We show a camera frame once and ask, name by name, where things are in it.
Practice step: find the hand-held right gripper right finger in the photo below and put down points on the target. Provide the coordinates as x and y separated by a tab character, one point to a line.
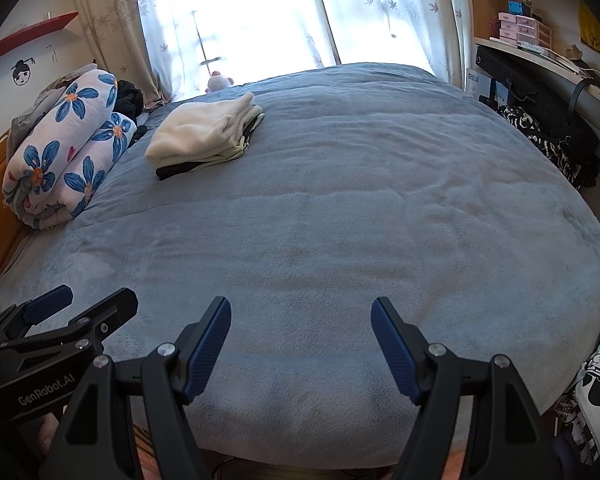
395	345

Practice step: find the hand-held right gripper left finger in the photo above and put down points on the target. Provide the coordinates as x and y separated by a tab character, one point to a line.
207	345

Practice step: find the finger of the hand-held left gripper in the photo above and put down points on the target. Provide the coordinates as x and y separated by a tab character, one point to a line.
105	315
45	304

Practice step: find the white fuzzy cardigan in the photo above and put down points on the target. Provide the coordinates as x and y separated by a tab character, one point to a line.
195	130

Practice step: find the grey clothes pile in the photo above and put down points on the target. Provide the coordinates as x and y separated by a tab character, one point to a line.
35	105

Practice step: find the dark clothes pile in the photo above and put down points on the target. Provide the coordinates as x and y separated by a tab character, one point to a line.
130	97

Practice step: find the blue bed blanket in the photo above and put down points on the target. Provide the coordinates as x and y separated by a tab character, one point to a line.
330	235

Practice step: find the blue floral rolled quilt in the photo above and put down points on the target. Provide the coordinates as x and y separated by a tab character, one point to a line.
65	160

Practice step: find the yellow-green and black garment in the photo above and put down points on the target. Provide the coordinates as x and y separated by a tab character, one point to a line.
230	152

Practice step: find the black and white patterned cloth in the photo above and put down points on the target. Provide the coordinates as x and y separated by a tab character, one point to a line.
540	140

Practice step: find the pink plush toy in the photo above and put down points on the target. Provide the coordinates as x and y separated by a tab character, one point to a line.
219	82

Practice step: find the white box with blue print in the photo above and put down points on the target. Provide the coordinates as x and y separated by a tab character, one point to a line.
480	85

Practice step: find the beige patterned curtain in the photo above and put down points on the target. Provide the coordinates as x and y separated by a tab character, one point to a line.
115	25

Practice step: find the long black bag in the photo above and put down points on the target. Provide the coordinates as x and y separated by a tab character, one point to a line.
530	80

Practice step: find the white curved desk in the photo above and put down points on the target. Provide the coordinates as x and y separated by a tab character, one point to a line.
597	100

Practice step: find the white sheer leaf-print curtain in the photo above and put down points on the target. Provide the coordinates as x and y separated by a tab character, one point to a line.
390	10
260	10

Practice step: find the pink drawer organizer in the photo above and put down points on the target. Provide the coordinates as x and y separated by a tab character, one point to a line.
525	30

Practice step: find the small tan figurine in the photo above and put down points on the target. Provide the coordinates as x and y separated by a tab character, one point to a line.
573	52

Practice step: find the wooden bookshelf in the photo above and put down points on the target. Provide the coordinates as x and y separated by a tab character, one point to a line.
480	0

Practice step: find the small blue box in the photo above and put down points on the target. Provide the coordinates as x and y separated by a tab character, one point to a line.
520	8

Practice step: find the yellow poster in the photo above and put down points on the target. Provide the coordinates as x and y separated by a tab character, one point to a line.
596	30

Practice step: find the face wall sticker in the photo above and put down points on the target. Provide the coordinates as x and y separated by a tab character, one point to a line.
23	72

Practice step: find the red wall shelf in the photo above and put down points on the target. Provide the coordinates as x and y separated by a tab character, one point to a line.
30	35

